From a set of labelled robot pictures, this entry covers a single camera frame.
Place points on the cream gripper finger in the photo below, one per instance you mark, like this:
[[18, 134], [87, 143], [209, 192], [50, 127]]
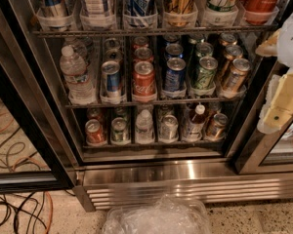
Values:
[[268, 48], [278, 109]]

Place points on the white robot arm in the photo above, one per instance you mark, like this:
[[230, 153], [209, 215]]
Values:
[[285, 43]]

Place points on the front gold can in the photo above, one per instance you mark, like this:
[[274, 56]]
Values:
[[236, 74]]

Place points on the top shelf coke can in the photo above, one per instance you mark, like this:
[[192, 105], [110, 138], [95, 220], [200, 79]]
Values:
[[259, 12]]

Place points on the right fridge door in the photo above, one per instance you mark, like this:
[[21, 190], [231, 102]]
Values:
[[258, 153]]

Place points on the front green can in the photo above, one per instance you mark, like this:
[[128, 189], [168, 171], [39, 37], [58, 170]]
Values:
[[204, 73]]

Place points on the bottom shelf gold can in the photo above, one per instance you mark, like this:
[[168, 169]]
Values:
[[216, 127]]

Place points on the bottom shelf juice bottle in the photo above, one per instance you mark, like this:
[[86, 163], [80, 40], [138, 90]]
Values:
[[193, 126]]

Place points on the dark blue can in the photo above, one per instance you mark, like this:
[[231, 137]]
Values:
[[174, 74], [174, 51]]

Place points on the front dark blue can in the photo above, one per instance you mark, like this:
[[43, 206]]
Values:
[[174, 74]]

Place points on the bottom shelf silver can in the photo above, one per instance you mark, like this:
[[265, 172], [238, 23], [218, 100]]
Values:
[[168, 127]]

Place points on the red coke can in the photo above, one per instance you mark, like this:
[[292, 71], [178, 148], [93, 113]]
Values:
[[143, 79], [143, 54], [139, 42]]

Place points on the rear red coke can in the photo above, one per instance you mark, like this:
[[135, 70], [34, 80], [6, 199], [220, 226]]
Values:
[[139, 42]]

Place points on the front red coke can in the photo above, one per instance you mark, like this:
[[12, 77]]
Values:
[[143, 79]]

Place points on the bottom shelf water bottle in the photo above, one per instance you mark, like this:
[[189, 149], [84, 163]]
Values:
[[144, 127]]

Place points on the front blue silver can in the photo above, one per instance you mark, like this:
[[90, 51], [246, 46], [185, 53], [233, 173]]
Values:
[[111, 78]]

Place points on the bottom shelf green can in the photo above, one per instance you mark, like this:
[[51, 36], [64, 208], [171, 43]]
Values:
[[119, 130]]

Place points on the bottom shelf red can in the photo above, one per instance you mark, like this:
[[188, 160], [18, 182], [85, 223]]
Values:
[[94, 132]]

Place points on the steel fridge bottom grille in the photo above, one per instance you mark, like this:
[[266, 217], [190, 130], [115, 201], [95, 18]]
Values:
[[103, 187]]

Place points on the top shelf red bull can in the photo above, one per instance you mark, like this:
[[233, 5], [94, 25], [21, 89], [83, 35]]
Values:
[[53, 0]]

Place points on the left glass fridge door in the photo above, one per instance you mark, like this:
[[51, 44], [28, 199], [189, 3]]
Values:
[[36, 149]]

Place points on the clear plastic bag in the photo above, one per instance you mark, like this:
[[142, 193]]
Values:
[[167, 215]]

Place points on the front clear water bottle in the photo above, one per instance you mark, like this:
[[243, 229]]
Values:
[[75, 73]]

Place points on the upper wire shelf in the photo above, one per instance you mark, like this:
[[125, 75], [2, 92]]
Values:
[[154, 31]]

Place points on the wire shelf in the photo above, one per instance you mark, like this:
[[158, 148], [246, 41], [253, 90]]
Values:
[[155, 102], [154, 31]]

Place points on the middle wire shelf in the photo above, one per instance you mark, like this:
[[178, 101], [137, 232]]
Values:
[[155, 102]]

